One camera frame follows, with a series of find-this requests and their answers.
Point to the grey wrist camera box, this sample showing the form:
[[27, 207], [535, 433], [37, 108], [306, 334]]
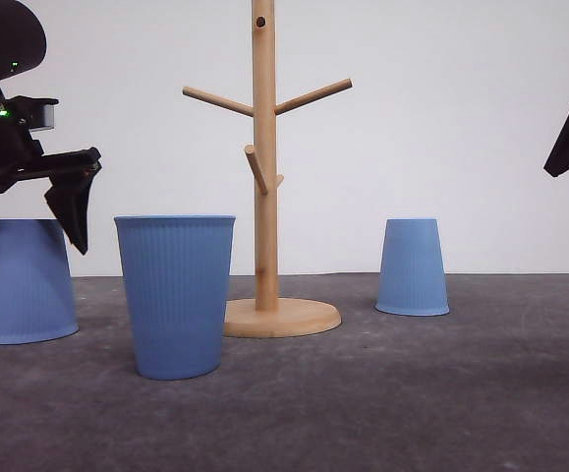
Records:
[[38, 114]]

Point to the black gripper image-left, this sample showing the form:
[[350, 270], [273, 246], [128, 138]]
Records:
[[22, 45]]

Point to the blue ribbed cup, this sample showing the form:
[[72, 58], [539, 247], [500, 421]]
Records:
[[412, 278], [177, 269], [37, 300]]

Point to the wooden mug tree stand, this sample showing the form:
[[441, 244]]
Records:
[[268, 315]]

